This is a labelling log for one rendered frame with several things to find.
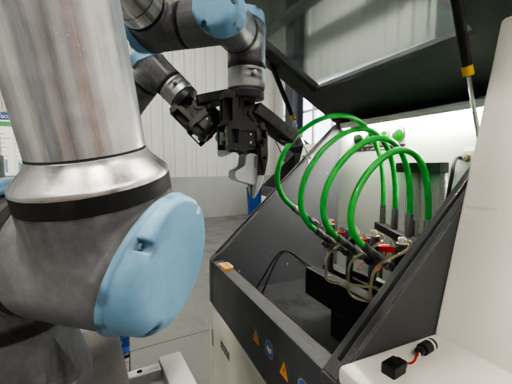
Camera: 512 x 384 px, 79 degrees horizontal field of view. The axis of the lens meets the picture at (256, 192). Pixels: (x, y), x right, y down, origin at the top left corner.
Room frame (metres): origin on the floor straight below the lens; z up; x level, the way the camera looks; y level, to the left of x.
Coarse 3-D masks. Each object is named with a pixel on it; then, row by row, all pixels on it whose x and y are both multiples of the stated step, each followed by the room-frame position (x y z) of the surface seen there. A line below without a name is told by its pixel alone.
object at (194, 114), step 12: (180, 96) 0.76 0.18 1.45; (192, 96) 0.80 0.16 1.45; (180, 108) 0.77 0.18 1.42; (192, 108) 0.78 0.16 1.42; (204, 108) 0.76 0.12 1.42; (216, 108) 0.77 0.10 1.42; (180, 120) 0.78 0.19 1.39; (192, 120) 0.75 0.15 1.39; (204, 120) 0.76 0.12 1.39; (216, 120) 0.76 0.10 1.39; (192, 132) 0.81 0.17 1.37; (204, 132) 0.75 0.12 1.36
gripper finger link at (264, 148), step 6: (264, 144) 0.60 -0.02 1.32; (258, 150) 0.60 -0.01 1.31; (264, 150) 0.60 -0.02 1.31; (258, 156) 0.60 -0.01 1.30; (264, 156) 0.60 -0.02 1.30; (258, 162) 0.61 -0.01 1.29; (264, 162) 0.60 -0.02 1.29; (258, 168) 0.61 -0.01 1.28; (264, 168) 0.61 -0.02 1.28; (258, 174) 0.61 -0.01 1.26
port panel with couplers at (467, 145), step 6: (462, 138) 0.82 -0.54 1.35; (468, 138) 0.81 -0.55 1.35; (474, 138) 0.79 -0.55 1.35; (462, 144) 0.82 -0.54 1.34; (468, 144) 0.80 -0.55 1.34; (474, 144) 0.79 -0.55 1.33; (462, 150) 0.82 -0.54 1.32; (468, 150) 0.80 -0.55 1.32; (474, 150) 0.79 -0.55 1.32; (462, 156) 0.79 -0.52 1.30; (468, 156) 0.79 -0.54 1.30; (462, 162) 0.81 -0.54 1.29; (468, 162) 0.80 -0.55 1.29; (462, 168) 0.81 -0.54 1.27; (462, 174) 0.81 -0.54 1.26
